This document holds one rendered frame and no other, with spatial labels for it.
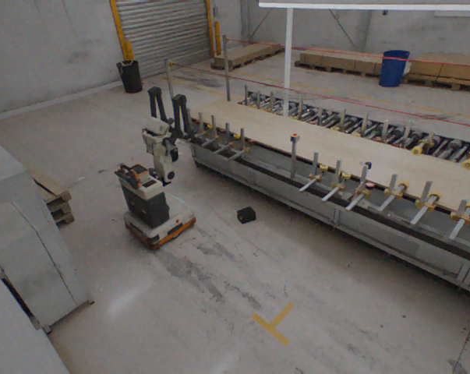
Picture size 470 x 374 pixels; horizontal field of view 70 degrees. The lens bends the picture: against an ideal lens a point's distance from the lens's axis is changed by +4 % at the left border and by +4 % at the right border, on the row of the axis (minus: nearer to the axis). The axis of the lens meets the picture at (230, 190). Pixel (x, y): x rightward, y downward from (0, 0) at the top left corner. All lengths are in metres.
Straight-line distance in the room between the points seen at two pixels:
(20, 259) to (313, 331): 2.33
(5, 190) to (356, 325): 2.99
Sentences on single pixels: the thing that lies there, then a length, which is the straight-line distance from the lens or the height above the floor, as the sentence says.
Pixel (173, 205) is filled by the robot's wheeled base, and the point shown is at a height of 0.28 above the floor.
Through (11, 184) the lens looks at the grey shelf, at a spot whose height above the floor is 1.50.
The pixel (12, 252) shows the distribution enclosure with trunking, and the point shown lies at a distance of 1.95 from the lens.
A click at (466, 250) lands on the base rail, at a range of 3.24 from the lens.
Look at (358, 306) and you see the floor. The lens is 3.44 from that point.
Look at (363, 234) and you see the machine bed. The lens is 3.88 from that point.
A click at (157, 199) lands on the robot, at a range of 3.62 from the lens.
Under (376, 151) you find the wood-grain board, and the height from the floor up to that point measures 0.90.
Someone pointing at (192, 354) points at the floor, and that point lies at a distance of 3.12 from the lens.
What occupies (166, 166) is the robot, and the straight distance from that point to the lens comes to 3.75.
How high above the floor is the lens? 2.71
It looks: 35 degrees down
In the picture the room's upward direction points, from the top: 5 degrees counter-clockwise
